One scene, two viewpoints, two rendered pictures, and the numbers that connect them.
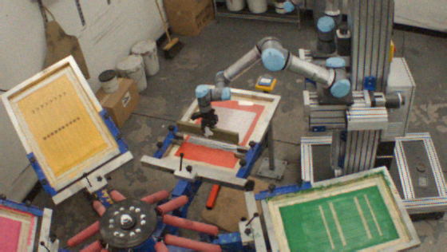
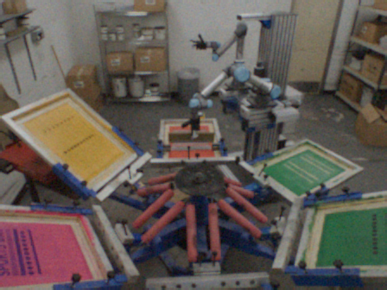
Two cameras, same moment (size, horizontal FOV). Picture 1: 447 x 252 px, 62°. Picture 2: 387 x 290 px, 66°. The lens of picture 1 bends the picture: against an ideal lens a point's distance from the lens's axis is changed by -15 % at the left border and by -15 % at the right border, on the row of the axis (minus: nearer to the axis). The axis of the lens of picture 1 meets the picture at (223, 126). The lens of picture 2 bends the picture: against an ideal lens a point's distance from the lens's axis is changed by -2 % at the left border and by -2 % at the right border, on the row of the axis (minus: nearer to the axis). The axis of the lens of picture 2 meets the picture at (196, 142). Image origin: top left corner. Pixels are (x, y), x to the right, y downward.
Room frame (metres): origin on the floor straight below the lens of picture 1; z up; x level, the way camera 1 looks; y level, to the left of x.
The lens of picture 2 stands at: (0.02, 1.32, 2.41)
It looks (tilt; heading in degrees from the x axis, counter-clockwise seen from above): 31 degrees down; 327
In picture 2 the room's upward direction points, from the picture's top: 1 degrees clockwise
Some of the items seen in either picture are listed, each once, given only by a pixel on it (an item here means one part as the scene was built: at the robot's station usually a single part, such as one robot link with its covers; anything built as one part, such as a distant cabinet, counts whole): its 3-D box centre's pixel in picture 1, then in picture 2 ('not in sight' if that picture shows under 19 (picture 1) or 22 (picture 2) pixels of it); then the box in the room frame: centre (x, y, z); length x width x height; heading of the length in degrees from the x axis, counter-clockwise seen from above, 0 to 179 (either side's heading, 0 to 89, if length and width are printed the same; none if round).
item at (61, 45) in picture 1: (60, 50); (5, 110); (3.54, 1.46, 1.06); 0.53 x 0.07 x 1.05; 151
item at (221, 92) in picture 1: (220, 92); (204, 104); (1.95, -0.02, 1.39); 0.11 x 0.11 x 0.08; 81
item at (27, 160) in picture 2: not in sight; (43, 154); (2.41, 1.26, 1.06); 0.61 x 0.46 x 0.12; 31
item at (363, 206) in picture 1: (314, 218); (294, 166); (1.21, -0.38, 1.05); 1.08 x 0.61 x 0.23; 91
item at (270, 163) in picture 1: (269, 129); not in sight; (2.56, -0.36, 0.48); 0.22 x 0.22 x 0.96; 61
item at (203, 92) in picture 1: (203, 95); (194, 106); (1.95, 0.08, 1.39); 0.09 x 0.08 x 0.11; 81
